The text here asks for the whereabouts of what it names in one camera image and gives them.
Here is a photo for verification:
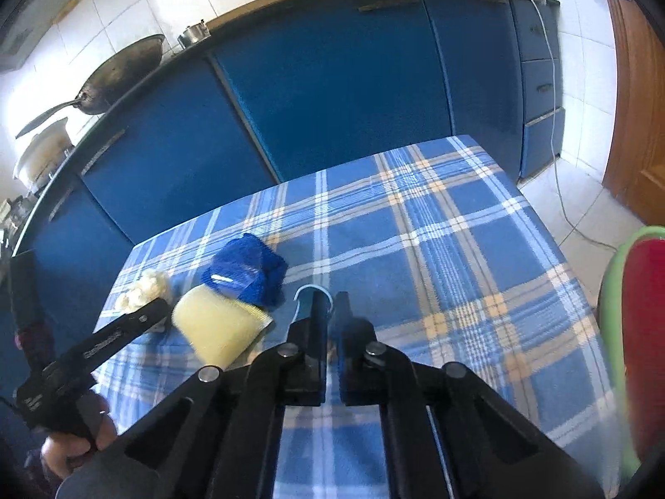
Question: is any person's left hand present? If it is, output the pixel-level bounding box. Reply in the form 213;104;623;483
39;392;118;479

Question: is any white yellow knitted cloth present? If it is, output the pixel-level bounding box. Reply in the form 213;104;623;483
171;286;273;367

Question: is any wooden door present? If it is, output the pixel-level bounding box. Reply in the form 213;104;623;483
597;0;665;230

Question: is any blue plaid tablecloth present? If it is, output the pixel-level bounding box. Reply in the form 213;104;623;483
94;134;624;499

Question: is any white paper ball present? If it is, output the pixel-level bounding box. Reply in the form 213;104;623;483
114;269;172;331

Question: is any dark iron wok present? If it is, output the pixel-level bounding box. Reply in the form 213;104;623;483
15;34;167;138

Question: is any blue knitted cloth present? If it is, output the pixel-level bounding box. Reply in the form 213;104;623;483
202;234;288;306

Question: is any white lidded pot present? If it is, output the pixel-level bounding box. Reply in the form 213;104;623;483
13;117;74;193

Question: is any blue kitchen cabinet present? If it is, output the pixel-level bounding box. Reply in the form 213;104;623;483
0;0;567;427

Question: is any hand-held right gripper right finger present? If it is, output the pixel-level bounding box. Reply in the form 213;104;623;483
332;291;606;499

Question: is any white power cable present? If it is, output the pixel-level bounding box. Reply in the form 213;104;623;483
512;0;619;250

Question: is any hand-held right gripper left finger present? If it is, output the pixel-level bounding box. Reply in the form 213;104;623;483
54;291;329;499

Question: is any small steel bowl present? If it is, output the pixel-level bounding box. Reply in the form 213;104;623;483
177;20;211;49

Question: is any light blue plastic loop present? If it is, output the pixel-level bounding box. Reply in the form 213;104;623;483
293;283;333;323

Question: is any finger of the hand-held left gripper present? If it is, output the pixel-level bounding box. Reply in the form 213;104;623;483
78;299;172;375

